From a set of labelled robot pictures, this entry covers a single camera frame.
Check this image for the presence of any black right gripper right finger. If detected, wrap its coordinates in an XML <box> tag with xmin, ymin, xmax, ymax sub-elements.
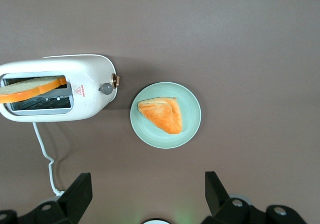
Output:
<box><xmin>201</xmin><ymin>171</ymin><xmax>308</xmax><ymax>224</ymax></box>

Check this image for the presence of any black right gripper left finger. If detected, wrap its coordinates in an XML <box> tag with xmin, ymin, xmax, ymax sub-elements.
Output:
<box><xmin>0</xmin><ymin>172</ymin><xmax>94</xmax><ymax>224</ymax></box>

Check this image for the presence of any copper toaster dial knob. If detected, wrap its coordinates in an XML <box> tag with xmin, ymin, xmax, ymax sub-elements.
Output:
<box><xmin>110</xmin><ymin>73</ymin><xmax>121</xmax><ymax>88</ymax></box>

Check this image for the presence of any white two-slot toaster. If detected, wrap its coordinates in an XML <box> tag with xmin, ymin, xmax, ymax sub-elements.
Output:
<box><xmin>0</xmin><ymin>54</ymin><xmax>119</xmax><ymax>123</ymax></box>

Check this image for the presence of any white round disc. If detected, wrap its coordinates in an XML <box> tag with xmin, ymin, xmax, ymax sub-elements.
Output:
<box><xmin>141</xmin><ymin>218</ymin><xmax>173</xmax><ymax>224</ymax></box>

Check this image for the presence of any mint green round plate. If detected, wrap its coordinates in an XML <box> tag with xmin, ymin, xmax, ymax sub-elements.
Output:
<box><xmin>129</xmin><ymin>81</ymin><xmax>202</xmax><ymax>149</ymax></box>

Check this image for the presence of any triangular golden bread bun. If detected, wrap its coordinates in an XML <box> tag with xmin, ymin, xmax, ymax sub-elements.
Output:
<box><xmin>137</xmin><ymin>96</ymin><xmax>183</xmax><ymax>135</ymax></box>

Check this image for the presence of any toast bread slice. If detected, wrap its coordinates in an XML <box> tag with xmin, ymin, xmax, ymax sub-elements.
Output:
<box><xmin>0</xmin><ymin>75</ymin><xmax>68</xmax><ymax>104</ymax></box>

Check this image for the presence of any white toaster power cable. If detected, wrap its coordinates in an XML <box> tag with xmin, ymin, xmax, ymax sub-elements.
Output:
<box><xmin>32</xmin><ymin>122</ymin><xmax>66</xmax><ymax>196</ymax></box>

